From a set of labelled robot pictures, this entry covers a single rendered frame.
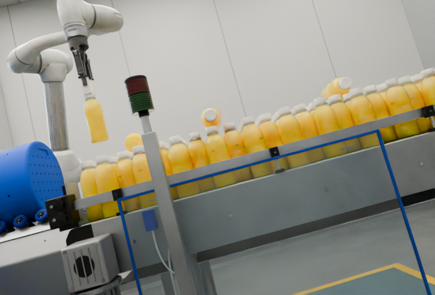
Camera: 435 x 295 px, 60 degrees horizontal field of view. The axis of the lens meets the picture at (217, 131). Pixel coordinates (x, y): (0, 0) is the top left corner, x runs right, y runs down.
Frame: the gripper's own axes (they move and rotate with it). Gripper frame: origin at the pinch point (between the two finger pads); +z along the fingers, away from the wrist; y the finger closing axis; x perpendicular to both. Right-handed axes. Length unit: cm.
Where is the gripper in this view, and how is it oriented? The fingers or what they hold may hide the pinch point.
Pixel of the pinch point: (88, 87)
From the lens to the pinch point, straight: 160.1
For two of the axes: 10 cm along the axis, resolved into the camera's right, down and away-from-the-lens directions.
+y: -0.2, -1.1, -9.9
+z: 2.5, 9.6, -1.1
